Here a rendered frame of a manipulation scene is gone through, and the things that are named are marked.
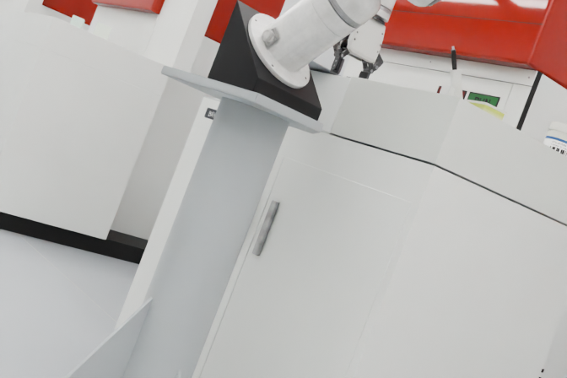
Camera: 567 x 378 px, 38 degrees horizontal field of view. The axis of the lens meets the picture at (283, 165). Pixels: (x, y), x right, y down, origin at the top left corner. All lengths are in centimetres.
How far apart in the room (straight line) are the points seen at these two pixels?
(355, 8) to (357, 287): 58
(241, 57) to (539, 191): 75
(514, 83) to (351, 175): 78
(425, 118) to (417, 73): 99
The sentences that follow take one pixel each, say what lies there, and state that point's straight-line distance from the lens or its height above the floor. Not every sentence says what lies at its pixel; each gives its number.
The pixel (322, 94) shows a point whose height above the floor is 91.
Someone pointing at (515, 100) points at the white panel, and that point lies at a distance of 246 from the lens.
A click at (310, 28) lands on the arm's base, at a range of 174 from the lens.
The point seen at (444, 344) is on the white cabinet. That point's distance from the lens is 189.
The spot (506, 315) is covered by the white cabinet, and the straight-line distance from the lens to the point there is 202.
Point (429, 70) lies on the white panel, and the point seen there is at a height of 117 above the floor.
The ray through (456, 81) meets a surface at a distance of 215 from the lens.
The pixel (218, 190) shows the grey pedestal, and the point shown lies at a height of 61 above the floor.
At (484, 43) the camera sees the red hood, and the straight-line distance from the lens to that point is 254.
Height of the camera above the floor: 70
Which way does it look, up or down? level
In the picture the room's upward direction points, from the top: 21 degrees clockwise
